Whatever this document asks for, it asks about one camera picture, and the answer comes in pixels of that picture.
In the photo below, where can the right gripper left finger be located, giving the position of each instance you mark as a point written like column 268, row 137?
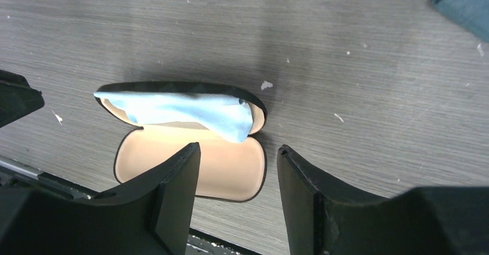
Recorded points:
column 149, row 214

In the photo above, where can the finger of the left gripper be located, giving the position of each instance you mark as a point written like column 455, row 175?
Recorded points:
column 18, row 98

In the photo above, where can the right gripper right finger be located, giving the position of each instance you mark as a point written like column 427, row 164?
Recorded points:
column 325, row 215

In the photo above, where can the dark teal cloth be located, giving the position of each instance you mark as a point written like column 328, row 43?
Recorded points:
column 471, row 15

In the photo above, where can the light blue cleaning cloth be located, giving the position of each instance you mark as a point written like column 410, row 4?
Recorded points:
column 229, row 117

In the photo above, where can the black glasses case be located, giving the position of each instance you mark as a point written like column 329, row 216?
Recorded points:
column 228, row 170

